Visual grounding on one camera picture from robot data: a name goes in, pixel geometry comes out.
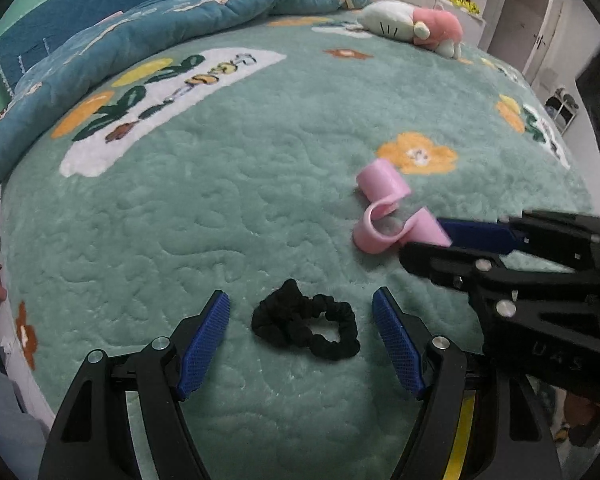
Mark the green floral blanket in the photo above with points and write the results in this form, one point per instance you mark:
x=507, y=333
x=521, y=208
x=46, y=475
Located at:
x=230, y=185

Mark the white door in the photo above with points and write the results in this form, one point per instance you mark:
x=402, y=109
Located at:
x=545, y=45

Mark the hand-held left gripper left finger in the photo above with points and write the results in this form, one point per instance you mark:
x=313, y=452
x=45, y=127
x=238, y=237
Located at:
x=205, y=340

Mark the white shelf unit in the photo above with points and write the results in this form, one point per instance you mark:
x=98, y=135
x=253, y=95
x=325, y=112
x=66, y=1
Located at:
x=487, y=5

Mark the black hair scrunchie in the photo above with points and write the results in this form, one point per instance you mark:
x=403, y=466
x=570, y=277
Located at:
x=280, y=320

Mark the pink curled plastic strip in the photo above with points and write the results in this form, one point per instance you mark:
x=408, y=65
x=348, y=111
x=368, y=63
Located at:
x=375, y=232

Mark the white and pink plush toy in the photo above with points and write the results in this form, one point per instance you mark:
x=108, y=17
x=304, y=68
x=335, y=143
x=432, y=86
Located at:
x=430, y=25

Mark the shoe rack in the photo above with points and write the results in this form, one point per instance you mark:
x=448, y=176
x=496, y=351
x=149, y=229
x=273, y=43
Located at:
x=562, y=110

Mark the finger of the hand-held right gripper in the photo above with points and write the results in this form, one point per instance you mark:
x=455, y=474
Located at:
x=480, y=235
x=445, y=262

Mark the blue floral quilt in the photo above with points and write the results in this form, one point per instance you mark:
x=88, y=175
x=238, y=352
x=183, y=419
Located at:
x=130, y=35

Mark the yellow toy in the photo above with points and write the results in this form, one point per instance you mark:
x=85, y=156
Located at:
x=460, y=2

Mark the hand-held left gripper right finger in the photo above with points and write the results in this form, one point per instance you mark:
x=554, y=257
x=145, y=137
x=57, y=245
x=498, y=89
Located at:
x=397, y=340

